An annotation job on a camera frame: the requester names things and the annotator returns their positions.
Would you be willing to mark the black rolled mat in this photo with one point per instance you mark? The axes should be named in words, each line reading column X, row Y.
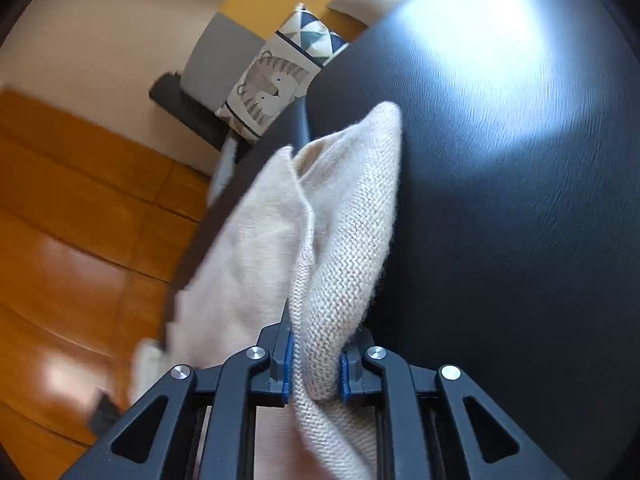
column 190, row 115

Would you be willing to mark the grey yellow blue sofa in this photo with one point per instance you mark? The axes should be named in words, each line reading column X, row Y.
column 270, row 0

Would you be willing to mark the tiger print cushion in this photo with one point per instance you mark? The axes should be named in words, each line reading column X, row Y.
column 265, row 85

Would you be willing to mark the white cloth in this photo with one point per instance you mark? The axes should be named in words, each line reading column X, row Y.
column 150, row 370

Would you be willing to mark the beige knitted sweater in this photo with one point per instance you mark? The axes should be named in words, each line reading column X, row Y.
column 340, row 240

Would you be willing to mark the dark object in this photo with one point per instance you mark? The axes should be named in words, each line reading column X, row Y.
column 105, row 412

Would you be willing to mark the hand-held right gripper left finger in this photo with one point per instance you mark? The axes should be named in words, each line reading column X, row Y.
column 287, row 360

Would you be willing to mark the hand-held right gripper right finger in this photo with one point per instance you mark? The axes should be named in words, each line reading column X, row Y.
column 344, row 375

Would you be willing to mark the light grey armrest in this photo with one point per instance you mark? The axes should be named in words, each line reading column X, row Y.
column 222, row 170

